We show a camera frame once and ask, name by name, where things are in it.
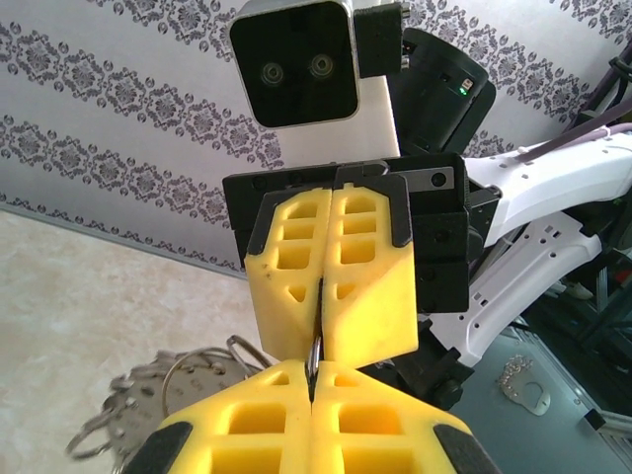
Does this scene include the large metal keyring with rings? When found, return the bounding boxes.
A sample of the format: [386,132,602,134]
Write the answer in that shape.
[66,333,327,474]

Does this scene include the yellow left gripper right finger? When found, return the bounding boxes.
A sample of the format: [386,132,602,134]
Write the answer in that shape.
[311,361,500,474]

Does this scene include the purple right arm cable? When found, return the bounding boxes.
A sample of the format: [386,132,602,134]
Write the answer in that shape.
[517,48,632,164]

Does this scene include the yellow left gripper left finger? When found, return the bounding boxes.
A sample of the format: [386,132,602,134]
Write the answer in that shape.
[125,358,316,474]

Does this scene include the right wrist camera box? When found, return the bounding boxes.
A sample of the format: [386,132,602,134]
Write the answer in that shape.
[229,0,361,130]

